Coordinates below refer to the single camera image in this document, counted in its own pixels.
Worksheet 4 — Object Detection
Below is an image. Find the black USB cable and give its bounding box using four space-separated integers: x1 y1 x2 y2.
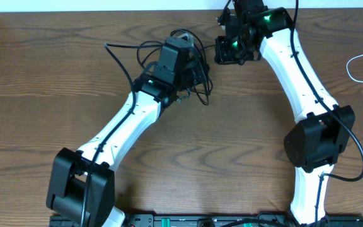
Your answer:
136 28 217 107

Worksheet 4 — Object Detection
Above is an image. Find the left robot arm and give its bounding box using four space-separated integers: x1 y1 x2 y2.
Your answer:
46 33 209 226

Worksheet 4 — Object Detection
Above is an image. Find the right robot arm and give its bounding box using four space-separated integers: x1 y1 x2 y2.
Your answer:
215 1 355 226

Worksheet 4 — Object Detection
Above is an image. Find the left camera cable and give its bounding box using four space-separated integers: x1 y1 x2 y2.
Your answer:
79 43 138 227

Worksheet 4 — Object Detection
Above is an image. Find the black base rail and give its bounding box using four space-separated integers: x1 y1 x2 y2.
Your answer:
48 212 363 227

